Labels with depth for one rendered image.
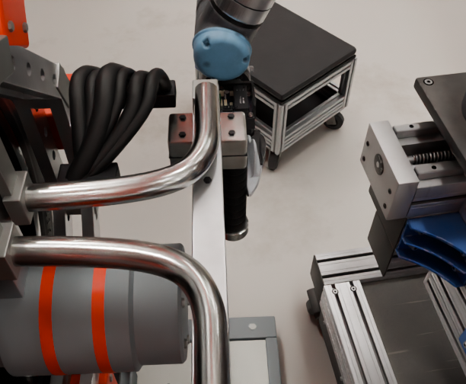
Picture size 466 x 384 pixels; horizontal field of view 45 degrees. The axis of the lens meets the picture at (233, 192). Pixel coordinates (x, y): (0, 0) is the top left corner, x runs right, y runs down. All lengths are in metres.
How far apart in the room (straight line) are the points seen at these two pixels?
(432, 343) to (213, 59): 0.89
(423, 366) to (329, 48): 0.99
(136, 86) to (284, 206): 1.27
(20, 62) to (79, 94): 0.06
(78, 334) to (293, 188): 1.34
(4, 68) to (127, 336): 0.27
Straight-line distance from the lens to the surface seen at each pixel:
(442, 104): 0.93
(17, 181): 0.53
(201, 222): 0.51
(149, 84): 0.56
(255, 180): 0.73
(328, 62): 1.77
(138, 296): 0.56
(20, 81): 0.58
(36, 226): 0.88
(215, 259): 0.49
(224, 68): 0.74
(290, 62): 1.76
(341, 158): 1.95
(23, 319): 0.58
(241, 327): 1.46
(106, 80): 0.56
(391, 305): 1.39
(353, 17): 2.63
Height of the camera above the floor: 1.39
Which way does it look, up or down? 50 degrees down
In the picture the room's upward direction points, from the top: straight up
